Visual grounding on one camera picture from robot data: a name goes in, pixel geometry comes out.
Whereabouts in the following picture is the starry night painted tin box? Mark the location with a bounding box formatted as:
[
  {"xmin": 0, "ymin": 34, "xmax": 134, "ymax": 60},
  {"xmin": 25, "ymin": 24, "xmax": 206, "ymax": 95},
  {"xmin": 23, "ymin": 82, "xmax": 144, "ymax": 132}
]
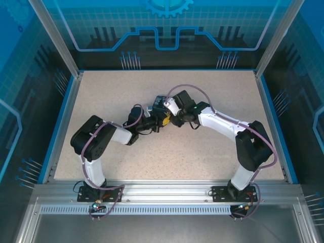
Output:
[{"xmin": 151, "ymin": 95, "xmax": 168, "ymax": 113}]

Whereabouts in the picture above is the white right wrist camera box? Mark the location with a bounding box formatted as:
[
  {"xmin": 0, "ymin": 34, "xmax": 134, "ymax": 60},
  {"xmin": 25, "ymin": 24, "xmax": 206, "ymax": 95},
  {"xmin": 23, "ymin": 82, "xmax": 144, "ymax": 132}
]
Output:
[{"xmin": 163, "ymin": 98, "xmax": 180, "ymax": 117}]

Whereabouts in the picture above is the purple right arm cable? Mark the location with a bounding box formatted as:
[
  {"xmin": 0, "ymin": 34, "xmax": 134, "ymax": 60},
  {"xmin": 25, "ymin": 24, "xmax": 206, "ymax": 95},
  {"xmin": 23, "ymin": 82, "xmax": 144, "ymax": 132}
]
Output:
[{"xmin": 167, "ymin": 84, "xmax": 278, "ymax": 221}]

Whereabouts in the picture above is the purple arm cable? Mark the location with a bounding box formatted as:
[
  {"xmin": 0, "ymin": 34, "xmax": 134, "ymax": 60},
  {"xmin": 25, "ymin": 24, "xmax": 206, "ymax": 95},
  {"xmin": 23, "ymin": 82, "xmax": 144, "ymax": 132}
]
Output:
[
  {"xmin": 80, "ymin": 103, "xmax": 145, "ymax": 221},
  {"xmin": 167, "ymin": 84, "xmax": 278, "ymax": 221}
]

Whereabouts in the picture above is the aluminium mounting rail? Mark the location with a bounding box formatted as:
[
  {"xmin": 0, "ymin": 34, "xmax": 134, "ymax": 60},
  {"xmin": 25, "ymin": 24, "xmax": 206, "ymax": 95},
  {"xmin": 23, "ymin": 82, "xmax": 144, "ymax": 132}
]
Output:
[{"xmin": 32, "ymin": 179, "xmax": 304, "ymax": 204}]

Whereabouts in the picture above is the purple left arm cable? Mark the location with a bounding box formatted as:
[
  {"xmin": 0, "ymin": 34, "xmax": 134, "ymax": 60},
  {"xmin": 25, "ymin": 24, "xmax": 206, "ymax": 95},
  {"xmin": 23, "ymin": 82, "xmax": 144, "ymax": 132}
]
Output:
[{"xmin": 80, "ymin": 103, "xmax": 145, "ymax": 221}]

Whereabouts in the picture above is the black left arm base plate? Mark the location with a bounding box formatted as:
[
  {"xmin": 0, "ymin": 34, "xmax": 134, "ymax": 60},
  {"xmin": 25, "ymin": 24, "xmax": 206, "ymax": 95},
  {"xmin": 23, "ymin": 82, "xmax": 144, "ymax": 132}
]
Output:
[{"xmin": 77, "ymin": 186, "xmax": 124, "ymax": 203}]

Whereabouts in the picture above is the slotted grey cable duct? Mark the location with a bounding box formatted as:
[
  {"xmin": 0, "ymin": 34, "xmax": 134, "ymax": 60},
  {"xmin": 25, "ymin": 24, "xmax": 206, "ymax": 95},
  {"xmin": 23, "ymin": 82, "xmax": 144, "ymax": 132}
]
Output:
[{"xmin": 39, "ymin": 205, "xmax": 234, "ymax": 216}]

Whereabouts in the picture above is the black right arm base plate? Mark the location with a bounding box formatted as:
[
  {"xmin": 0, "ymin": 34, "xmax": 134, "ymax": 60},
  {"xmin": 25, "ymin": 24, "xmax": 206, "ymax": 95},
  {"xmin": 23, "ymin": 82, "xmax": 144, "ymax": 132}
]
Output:
[{"xmin": 211, "ymin": 186, "xmax": 258, "ymax": 203}]

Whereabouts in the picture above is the orange green cable connector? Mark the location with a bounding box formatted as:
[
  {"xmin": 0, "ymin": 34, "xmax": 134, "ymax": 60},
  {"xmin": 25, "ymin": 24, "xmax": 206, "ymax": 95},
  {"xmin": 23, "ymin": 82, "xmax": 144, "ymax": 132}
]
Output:
[
  {"xmin": 235, "ymin": 201, "xmax": 255, "ymax": 213},
  {"xmin": 91, "ymin": 199, "xmax": 106, "ymax": 213}
]

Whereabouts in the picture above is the aluminium frame post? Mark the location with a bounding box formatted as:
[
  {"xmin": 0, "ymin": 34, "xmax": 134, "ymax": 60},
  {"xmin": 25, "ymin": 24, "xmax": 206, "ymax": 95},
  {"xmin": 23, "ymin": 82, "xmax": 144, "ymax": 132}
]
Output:
[
  {"xmin": 27, "ymin": 0, "xmax": 85, "ymax": 78},
  {"xmin": 254, "ymin": 0, "xmax": 300, "ymax": 78}
]

